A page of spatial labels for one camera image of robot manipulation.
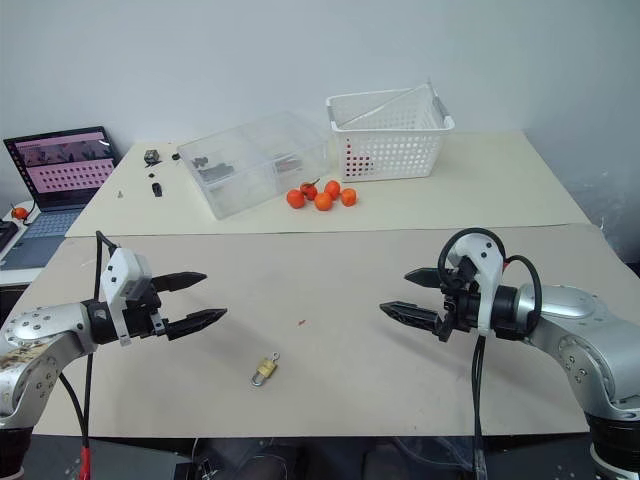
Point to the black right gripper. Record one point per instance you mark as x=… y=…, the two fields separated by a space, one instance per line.
x=462 y=305

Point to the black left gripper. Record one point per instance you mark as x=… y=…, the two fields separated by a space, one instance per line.
x=142 y=320

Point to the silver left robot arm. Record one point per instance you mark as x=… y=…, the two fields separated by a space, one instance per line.
x=45 y=325

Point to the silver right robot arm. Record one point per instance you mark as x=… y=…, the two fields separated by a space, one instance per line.
x=575 y=310

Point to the small brass padlock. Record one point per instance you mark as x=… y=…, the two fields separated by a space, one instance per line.
x=264 y=371

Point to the small black oblong part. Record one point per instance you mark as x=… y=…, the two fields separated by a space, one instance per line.
x=157 y=189

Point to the black parts in clear box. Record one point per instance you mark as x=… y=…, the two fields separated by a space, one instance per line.
x=216 y=170

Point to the red item behind basket holes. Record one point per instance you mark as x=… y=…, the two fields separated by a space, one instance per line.
x=356 y=161

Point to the clear plastic compartment box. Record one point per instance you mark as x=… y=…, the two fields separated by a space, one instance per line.
x=250 y=165

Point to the dark cube-shaped small part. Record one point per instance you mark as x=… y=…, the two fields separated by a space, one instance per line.
x=150 y=156

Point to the red-orange fruit with stem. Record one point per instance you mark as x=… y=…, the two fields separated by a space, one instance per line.
x=310 y=191

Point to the white perforated plastic basket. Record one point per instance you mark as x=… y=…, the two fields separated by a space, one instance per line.
x=390 y=145

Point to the open laptop with pink screen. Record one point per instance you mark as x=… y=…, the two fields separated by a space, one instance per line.
x=60 y=165

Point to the black flat device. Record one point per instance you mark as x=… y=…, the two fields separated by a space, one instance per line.
x=6 y=235

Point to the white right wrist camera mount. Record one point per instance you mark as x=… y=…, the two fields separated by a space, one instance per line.
x=487 y=270

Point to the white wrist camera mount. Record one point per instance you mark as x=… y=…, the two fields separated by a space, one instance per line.
x=120 y=270
x=487 y=270

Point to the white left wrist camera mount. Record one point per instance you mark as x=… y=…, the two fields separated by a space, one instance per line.
x=120 y=270

